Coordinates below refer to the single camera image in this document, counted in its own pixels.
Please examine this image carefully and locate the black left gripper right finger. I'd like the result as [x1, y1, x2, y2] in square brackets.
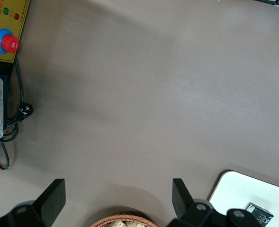
[167, 178, 264, 227]

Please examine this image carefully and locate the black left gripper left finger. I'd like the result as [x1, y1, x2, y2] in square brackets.
[0, 179, 66, 227]

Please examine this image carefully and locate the beige plastic serving tray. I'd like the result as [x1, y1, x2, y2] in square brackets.
[208, 169, 279, 227]

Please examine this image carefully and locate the round brown wicker basket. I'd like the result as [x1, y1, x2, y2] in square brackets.
[90, 213, 158, 227]

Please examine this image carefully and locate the clear wrapped rice cracker pack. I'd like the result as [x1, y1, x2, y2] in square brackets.
[107, 219, 126, 227]
[125, 220, 145, 227]

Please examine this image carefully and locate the small black snack packet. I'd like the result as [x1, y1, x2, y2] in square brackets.
[245, 202, 274, 227]

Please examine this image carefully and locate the yellow emergency stop control box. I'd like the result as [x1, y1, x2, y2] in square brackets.
[0, 0, 31, 63]

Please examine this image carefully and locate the black power cable with plug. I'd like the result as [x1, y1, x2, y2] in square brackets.
[0, 58, 35, 171]

